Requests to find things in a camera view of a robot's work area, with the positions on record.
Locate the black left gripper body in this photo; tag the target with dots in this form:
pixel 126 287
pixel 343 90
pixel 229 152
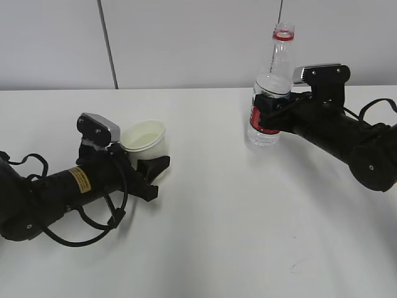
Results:
pixel 109 170

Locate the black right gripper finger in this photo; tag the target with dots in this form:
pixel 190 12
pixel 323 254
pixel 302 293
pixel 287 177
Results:
pixel 271 106
pixel 265 128

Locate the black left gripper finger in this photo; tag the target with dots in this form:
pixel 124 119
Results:
pixel 152 169

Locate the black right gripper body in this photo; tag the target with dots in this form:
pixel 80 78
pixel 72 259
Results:
pixel 307 109

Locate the clear water bottle red label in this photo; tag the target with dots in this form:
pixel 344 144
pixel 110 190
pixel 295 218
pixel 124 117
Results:
pixel 272 85

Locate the white paper cup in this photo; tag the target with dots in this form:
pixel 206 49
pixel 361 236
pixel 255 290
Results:
pixel 146 141

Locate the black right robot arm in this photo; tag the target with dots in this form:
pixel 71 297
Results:
pixel 369 150

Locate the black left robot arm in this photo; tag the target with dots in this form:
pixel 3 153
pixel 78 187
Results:
pixel 29 205

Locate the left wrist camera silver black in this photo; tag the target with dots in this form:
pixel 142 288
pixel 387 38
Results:
pixel 97 131

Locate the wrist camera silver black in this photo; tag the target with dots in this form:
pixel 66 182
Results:
pixel 326 81
pixel 97 131

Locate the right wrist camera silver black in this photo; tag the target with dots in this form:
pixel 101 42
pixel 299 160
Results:
pixel 326 81

